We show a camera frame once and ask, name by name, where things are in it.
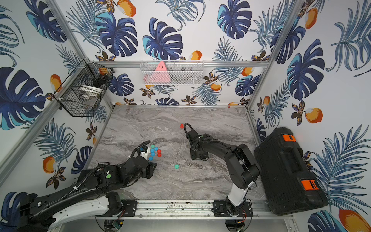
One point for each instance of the white items in wire basket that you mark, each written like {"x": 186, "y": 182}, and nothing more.
{"x": 89, "y": 95}

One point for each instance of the black plastic tool case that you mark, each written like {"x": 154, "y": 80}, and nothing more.
{"x": 289, "y": 185}

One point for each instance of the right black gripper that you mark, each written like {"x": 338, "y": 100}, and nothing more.
{"x": 192, "y": 156}

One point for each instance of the pink triangular object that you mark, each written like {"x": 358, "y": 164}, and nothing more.
{"x": 160, "y": 75}

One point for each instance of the clear wall shelf basket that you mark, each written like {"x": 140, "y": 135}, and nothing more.
{"x": 181, "y": 72}

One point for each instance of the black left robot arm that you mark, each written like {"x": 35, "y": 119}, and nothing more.
{"x": 94, "y": 195}

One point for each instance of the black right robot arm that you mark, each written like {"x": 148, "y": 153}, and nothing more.
{"x": 242, "y": 166}

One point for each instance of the black wire basket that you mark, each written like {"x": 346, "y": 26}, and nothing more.
{"x": 87, "y": 85}

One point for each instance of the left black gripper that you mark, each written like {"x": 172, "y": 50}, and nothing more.
{"x": 149, "y": 167}

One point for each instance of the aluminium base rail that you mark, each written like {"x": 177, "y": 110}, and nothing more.
{"x": 167, "y": 209}

